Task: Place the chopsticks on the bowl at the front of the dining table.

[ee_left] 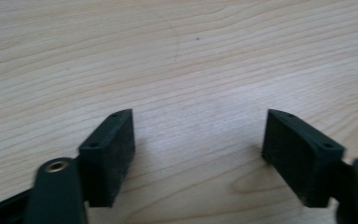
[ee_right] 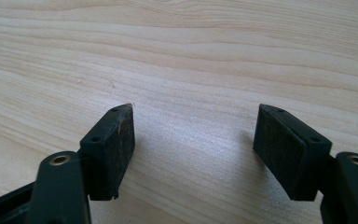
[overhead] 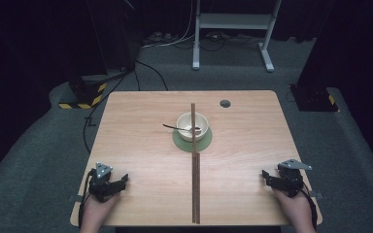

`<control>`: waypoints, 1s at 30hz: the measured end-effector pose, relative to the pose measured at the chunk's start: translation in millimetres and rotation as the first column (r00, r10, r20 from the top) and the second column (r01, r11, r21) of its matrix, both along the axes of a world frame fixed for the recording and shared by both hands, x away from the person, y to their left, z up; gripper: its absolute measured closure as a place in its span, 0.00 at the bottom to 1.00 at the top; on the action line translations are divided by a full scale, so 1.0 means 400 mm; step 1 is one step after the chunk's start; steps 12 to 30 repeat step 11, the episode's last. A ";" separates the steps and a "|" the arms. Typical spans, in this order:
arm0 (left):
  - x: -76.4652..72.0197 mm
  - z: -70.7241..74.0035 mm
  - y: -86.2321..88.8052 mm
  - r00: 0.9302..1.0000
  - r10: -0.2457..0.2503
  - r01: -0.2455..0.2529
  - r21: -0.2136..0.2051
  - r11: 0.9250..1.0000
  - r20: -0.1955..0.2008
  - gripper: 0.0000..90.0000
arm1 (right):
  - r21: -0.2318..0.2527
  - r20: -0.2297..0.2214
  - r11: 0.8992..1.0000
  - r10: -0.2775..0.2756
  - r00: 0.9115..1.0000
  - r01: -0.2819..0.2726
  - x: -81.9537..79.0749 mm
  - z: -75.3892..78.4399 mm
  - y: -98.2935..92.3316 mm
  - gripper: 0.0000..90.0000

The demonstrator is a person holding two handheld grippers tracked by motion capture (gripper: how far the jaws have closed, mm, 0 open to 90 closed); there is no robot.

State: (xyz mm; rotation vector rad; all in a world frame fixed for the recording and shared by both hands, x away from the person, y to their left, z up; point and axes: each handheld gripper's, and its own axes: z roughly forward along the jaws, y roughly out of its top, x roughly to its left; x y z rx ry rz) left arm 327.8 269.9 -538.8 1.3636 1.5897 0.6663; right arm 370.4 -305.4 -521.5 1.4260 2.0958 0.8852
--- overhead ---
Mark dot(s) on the black yellow striped stand base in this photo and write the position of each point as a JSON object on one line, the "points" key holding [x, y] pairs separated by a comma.
{"points": [[87, 93]]}

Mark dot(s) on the metal spoon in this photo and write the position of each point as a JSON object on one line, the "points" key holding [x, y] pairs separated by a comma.
{"points": [[179, 127]]}

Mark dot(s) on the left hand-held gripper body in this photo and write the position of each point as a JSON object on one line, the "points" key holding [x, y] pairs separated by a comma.
{"points": [[102, 186]]}

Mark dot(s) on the dark round table grommet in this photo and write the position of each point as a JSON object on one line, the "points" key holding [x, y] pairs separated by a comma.
{"points": [[225, 103]]}

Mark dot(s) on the white metal stand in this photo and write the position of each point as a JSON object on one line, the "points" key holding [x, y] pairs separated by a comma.
{"points": [[234, 21]]}

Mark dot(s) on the cream ceramic bowl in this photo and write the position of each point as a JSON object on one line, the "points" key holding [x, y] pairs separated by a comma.
{"points": [[184, 124]]}

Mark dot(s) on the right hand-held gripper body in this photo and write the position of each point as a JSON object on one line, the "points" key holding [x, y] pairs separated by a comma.
{"points": [[289, 179]]}

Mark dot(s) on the grey tape strip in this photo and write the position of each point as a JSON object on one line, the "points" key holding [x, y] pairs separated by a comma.
{"points": [[320, 195], [75, 198]]}

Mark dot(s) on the green round coaster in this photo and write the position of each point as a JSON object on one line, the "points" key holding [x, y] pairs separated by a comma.
{"points": [[183, 145]]}

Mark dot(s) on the power strip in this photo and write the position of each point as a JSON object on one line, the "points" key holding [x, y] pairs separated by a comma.
{"points": [[158, 37]]}

